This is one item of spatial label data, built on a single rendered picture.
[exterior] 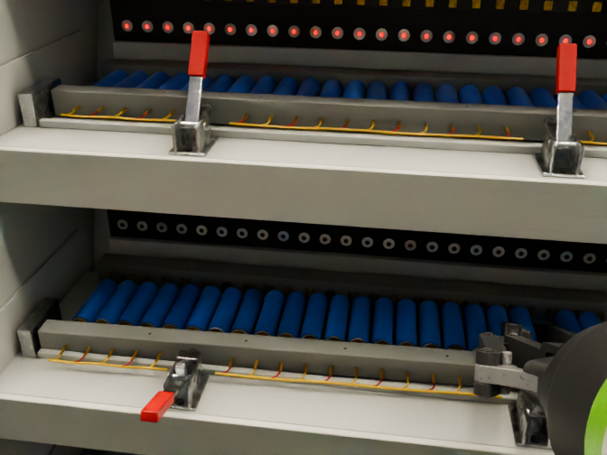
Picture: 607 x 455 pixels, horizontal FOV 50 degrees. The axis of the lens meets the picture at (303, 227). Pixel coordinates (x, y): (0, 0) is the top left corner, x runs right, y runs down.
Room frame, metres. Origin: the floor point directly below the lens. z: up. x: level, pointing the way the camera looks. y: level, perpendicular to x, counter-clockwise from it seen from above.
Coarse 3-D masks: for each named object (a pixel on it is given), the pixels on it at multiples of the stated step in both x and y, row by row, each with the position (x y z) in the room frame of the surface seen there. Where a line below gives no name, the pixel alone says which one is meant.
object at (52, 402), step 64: (64, 256) 0.62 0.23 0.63; (192, 256) 0.64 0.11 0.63; (256, 256) 0.63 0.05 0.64; (320, 256) 0.62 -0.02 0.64; (384, 256) 0.62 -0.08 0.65; (0, 320) 0.51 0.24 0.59; (0, 384) 0.50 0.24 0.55; (64, 384) 0.50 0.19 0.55; (128, 384) 0.50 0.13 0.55; (256, 384) 0.50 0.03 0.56; (448, 384) 0.51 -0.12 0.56; (128, 448) 0.49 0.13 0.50; (192, 448) 0.48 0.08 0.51; (256, 448) 0.47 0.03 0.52; (320, 448) 0.46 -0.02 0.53; (384, 448) 0.45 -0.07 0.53; (448, 448) 0.45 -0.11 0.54; (512, 448) 0.44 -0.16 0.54
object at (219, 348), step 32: (64, 320) 0.54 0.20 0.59; (96, 352) 0.53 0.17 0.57; (128, 352) 0.53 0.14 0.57; (160, 352) 0.52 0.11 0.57; (224, 352) 0.52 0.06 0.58; (256, 352) 0.51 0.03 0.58; (288, 352) 0.51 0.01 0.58; (320, 352) 0.51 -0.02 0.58; (352, 352) 0.51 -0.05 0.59; (384, 352) 0.51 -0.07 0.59; (416, 352) 0.51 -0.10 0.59; (448, 352) 0.51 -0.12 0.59; (352, 384) 0.49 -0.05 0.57
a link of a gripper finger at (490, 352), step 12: (480, 336) 0.42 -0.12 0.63; (492, 336) 0.42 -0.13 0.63; (480, 348) 0.35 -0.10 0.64; (492, 348) 0.36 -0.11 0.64; (504, 348) 0.36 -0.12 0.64; (480, 360) 0.34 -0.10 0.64; (492, 360) 0.34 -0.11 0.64; (480, 384) 0.34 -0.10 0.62; (492, 384) 0.34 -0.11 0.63; (480, 396) 0.34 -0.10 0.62; (492, 396) 0.34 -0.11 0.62
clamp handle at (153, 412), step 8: (176, 368) 0.48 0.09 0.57; (184, 368) 0.48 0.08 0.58; (176, 376) 0.48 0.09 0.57; (184, 376) 0.48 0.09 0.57; (176, 384) 0.47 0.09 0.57; (184, 384) 0.47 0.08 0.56; (160, 392) 0.44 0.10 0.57; (168, 392) 0.45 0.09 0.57; (176, 392) 0.45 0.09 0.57; (152, 400) 0.43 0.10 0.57; (160, 400) 0.43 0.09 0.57; (168, 400) 0.43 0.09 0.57; (144, 408) 0.42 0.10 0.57; (152, 408) 0.42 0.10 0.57; (160, 408) 0.42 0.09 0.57; (168, 408) 0.43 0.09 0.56; (144, 416) 0.41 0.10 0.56; (152, 416) 0.41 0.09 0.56; (160, 416) 0.42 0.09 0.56
